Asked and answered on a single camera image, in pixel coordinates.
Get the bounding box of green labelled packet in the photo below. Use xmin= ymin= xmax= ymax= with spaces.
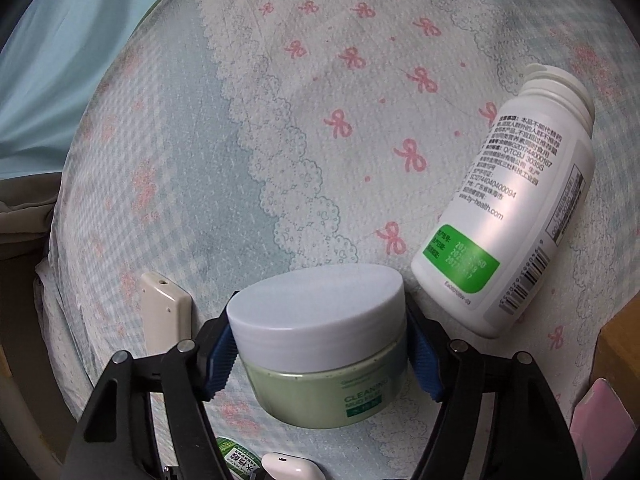
xmin=215 ymin=436 xmax=263 ymax=480

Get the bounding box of bow print bed sheet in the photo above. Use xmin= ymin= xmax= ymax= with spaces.
xmin=34 ymin=0 xmax=640 ymax=480

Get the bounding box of beige remote control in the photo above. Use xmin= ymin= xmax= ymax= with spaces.
xmin=138 ymin=272 xmax=194 ymax=361

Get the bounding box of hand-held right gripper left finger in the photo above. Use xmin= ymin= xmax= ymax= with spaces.
xmin=58 ymin=290 xmax=240 ymax=480

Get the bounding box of brown cardboard box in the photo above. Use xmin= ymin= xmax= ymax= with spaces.
xmin=596 ymin=294 xmax=640 ymax=413

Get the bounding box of pink box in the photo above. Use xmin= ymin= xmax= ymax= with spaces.
xmin=569 ymin=378 xmax=632 ymax=480

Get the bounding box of light blue curtain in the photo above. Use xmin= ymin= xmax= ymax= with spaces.
xmin=0 ymin=0 xmax=203 ymax=181

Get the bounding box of white pill bottle green label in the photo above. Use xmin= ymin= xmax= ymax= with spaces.
xmin=411 ymin=63 xmax=597 ymax=339

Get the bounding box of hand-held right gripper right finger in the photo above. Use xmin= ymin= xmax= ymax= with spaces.
xmin=404 ymin=294 xmax=585 ymax=480

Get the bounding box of green cream jar white lid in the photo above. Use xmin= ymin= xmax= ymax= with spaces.
xmin=226 ymin=264 xmax=409 ymax=429

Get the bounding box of white earbud case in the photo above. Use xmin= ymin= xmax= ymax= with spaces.
xmin=261 ymin=452 xmax=327 ymax=480

